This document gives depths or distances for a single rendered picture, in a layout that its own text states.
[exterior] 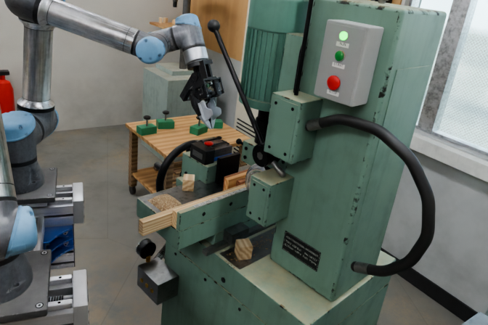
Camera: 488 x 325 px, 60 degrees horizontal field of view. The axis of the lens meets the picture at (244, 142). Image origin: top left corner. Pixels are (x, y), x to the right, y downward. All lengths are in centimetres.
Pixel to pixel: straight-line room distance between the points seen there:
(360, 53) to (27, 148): 105
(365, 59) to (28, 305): 89
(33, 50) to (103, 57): 269
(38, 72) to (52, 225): 51
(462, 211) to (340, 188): 149
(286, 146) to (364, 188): 20
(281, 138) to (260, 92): 23
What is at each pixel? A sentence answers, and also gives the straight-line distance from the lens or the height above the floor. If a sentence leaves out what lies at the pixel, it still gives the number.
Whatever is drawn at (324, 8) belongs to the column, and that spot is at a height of 150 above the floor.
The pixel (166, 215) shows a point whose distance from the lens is 115.
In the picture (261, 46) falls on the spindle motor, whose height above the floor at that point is 137.
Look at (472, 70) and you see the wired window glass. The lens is 242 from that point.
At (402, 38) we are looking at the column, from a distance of 93.
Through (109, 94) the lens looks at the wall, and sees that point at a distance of 430.
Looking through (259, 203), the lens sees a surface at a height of 102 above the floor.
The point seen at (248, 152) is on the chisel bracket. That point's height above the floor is 104.
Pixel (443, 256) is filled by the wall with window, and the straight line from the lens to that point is 260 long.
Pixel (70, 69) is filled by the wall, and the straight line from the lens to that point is 414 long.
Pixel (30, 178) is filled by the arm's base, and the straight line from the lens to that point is 154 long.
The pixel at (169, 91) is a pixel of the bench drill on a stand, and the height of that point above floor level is 62.
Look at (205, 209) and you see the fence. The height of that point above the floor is 94.
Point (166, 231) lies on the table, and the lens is 121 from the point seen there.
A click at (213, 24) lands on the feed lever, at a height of 141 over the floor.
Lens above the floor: 155
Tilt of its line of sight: 22 degrees down
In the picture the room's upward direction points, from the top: 7 degrees clockwise
